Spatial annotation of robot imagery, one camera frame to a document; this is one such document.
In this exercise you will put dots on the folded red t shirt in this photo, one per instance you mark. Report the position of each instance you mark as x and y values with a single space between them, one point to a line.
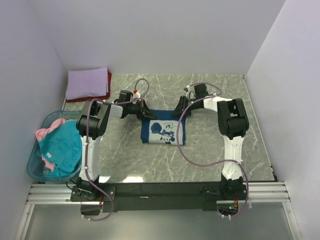
89 98

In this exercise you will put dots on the dark blue t shirt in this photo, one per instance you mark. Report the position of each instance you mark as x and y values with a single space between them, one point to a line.
164 129

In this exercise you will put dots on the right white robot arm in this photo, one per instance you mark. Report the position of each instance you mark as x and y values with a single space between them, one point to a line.
233 124

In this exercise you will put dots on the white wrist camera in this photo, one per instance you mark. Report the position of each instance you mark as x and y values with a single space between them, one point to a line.
189 92
137 95

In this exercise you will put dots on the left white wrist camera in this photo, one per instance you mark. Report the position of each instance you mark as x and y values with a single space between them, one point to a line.
137 95

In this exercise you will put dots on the teal t shirt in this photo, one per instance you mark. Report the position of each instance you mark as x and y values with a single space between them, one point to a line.
60 147

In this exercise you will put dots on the black base beam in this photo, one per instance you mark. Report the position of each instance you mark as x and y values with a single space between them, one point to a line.
143 196

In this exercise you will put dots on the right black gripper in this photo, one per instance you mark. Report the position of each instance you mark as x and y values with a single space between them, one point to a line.
181 107

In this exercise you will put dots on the aluminium rail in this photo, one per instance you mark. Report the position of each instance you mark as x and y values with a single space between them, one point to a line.
55 194

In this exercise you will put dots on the clear blue plastic basket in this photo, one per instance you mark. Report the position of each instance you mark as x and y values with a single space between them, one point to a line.
36 166

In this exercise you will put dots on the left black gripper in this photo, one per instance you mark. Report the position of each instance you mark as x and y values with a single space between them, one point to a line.
144 112

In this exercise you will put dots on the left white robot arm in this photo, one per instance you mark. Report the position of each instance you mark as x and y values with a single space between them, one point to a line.
92 125

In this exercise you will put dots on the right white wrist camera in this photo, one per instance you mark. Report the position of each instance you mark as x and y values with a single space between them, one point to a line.
189 92

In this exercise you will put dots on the folded lavender t shirt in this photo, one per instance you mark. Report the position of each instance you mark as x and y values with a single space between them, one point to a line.
87 83

